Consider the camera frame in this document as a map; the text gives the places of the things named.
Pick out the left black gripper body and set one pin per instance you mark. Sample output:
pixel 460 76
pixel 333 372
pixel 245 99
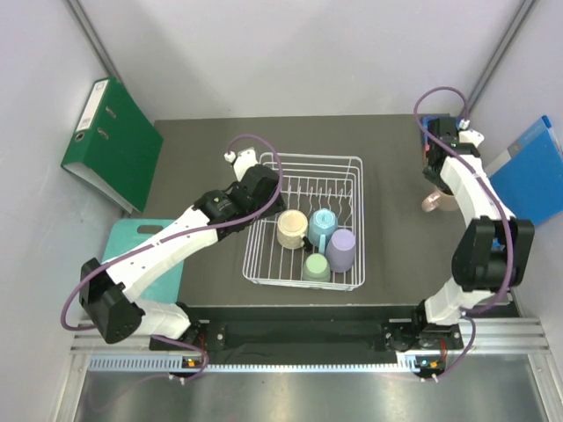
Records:
pixel 277 207

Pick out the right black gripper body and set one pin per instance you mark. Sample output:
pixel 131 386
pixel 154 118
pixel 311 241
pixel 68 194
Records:
pixel 430 174

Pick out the cream ceramic mug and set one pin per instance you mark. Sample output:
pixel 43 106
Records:
pixel 292 227

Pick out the clear pink glass mug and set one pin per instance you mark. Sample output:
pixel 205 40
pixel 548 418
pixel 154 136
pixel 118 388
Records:
pixel 439 200

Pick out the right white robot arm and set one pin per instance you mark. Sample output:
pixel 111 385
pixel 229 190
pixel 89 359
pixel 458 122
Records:
pixel 492 254

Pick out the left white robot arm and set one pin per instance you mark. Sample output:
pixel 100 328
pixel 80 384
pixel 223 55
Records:
pixel 112 294

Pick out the Jane Eyre paperback book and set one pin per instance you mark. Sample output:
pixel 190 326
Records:
pixel 442 126

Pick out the light blue mug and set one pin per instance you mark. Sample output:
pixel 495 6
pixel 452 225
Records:
pixel 322 224

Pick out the blue plastic folder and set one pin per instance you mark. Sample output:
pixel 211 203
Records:
pixel 527 175

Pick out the green cup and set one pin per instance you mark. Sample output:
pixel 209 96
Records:
pixel 316 268

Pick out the purple cup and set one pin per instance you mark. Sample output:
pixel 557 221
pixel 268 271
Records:
pixel 340 252

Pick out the teal cutting board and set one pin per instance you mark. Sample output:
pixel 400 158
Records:
pixel 125 235

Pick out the green lever arch binder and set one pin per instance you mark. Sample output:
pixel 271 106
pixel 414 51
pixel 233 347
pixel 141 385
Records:
pixel 114 147

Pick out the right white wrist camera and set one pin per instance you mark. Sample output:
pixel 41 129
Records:
pixel 469 135

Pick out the white wire dish rack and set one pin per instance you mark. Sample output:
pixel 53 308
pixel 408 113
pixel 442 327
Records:
pixel 310 183

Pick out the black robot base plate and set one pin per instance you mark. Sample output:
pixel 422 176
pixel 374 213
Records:
pixel 302 335

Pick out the grey slotted cable duct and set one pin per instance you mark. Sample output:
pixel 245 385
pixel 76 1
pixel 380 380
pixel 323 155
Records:
pixel 181 364

